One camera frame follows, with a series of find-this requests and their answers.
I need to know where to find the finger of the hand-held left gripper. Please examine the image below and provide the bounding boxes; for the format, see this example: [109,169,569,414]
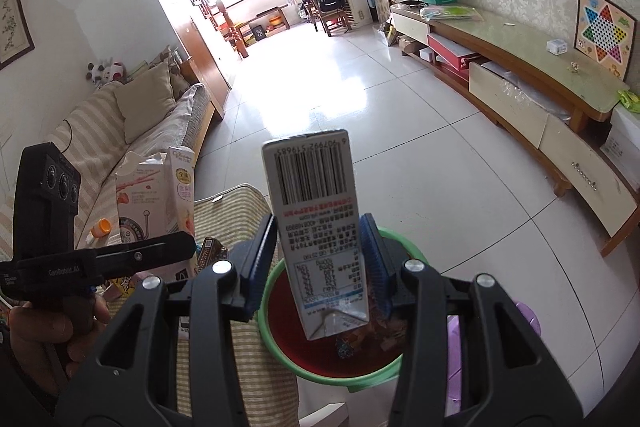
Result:
[95,232,197,280]

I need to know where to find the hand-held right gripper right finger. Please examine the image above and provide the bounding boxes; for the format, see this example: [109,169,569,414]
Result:
[361,213,583,427]

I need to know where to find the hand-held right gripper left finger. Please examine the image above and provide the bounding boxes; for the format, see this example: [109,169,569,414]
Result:
[55,213,278,427]

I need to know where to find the pink carton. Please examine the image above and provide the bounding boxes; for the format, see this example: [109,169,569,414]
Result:
[115,147,198,283]

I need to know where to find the white milk carton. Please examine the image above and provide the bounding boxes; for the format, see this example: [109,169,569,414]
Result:
[261,130,371,342]

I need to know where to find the green and red bin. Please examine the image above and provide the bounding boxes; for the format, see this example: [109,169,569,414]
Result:
[258,227,423,383]

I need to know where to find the person's left hand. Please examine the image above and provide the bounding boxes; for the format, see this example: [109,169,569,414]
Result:
[7,293,112,364]

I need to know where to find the yellow drink carton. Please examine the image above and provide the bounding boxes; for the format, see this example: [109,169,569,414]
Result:
[105,274,141,300]

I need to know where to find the small dark packet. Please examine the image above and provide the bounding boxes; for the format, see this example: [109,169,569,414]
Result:
[197,238,231,270]

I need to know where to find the pile of crumpled wrappers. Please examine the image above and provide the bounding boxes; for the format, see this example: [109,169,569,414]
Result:
[325,319,403,355]

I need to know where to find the sofa with striped cover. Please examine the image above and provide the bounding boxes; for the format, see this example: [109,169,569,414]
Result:
[0,82,221,303]

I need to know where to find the purple plastic stool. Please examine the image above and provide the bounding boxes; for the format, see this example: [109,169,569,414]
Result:
[445,299,488,408]

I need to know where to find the beige pillow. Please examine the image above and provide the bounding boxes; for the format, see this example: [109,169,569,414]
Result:
[114,62,178,145]

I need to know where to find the black and white plush cow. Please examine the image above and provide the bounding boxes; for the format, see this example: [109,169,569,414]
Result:
[85,59,113,88]

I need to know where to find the patterned pillow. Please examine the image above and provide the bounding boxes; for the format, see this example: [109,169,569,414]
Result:
[167,59,191,98]

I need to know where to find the framed picture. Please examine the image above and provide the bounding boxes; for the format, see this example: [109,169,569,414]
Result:
[0,0,35,72]

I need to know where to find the wooden television cabinet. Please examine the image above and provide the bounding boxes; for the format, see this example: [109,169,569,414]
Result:
[389,2,640,258]

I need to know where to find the red box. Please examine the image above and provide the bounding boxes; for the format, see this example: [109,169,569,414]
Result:
[426,33,483,70]

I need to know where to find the wooden chairs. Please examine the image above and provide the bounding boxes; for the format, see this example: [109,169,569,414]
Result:
[300,0,351,36]

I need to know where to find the green plastic bag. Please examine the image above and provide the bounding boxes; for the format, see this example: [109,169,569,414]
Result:
[420,4,476,22]

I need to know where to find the white cardboard box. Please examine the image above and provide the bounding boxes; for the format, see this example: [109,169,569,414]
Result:
[600,104,640,178]

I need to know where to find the star checkers board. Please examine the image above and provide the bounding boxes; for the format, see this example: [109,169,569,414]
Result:
[572,0,633,82]

